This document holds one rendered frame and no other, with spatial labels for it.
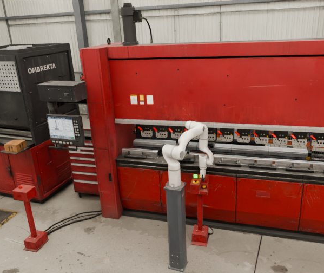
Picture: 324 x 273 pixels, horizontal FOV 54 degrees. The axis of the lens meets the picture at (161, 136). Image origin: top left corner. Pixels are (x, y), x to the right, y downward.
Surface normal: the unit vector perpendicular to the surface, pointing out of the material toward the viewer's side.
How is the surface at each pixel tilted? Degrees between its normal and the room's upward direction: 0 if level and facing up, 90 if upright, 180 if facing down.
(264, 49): 90
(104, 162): 90
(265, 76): 90
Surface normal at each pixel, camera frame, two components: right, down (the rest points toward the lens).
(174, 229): -0.39, 0.33
